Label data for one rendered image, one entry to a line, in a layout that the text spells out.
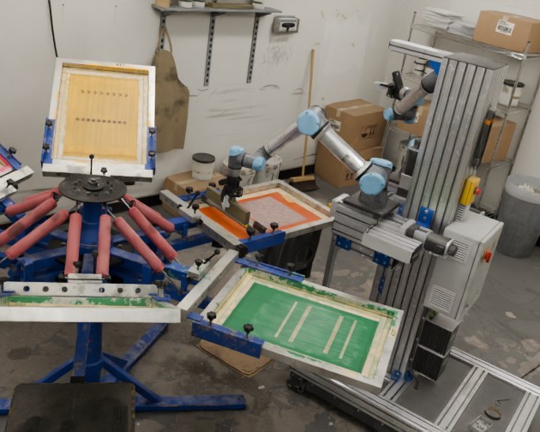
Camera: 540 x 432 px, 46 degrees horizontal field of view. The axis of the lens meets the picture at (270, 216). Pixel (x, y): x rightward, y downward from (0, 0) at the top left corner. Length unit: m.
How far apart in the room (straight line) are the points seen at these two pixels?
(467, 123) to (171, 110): 2.93
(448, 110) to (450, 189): 0.39
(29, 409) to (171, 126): 3.58
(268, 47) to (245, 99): 0.52
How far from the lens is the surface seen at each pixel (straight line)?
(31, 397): 2.40
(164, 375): 3.94
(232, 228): 3.50
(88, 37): 5.06
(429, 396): 3.87
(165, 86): 5.42
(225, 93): 5.89
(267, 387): 3.94
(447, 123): 3.26
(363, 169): 3.12
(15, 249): 2.88
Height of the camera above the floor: 2.55
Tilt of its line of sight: 26 degrees down
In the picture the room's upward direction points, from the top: 9 degrees clockwise
